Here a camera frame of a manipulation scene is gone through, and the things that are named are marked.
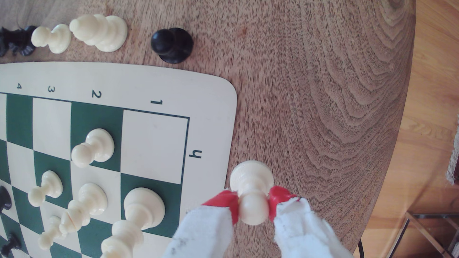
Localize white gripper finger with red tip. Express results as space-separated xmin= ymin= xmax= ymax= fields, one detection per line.
xmin=267 ymin=186 xmax=354 ymax=258
xmin=163 ymin=190 xmax=240 ymax=258

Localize white chess pawn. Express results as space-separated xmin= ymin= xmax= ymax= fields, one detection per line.
xmin=37 ymin=215 xmax=68 ymax=251
xmin=71 ymin=128 xmax=115 ymax=168
xmin=31 ymin=24 xmax=72 ymax=54
xmin=229 ymin=160 xmax=275 ymax=226
xmin=27 ymin=170 xmax=64 ymax=208

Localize white chess king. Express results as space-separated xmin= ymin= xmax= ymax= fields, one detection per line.
xmin=100 ymin=187 xmax=166 ymax=258

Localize green and cream chess mat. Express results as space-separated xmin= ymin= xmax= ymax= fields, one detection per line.
xmin=0 ymin=62 xmax=238 ymax=258

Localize white chess bishop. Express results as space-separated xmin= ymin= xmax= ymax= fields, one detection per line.
xmin=58 ymin=183 xmax=108 ymax=235
xmin=69 ymin=14 xmax=128 ymax=53

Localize black chess pawn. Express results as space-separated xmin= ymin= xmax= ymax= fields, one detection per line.
xmin=0 ymin=233 xmax=22 ymax=258
xmin=151 ymin=27 xmax=194 ymax=64

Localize black chess knight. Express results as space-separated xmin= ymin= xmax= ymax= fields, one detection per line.
xmin=0 ymin=25 xmax=37 ymax=57

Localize beige fringed rug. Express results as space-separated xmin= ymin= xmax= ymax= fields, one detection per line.
xmin=446 ymin=115 xmax=459 ymax=185

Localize black knight on board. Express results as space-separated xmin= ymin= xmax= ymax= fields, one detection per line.
xmin=0 ymin=186 xmax=12 ymax=213

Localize dark metal frame shelf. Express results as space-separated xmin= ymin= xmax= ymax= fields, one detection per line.
xmin=385 ymin=211 xmax=459 ymax=258

